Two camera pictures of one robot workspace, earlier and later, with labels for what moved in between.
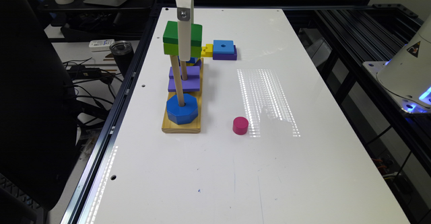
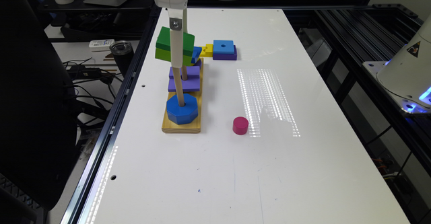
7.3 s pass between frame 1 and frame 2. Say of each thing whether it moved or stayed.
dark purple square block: stayed
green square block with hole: moved
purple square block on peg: stayed
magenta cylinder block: stayed
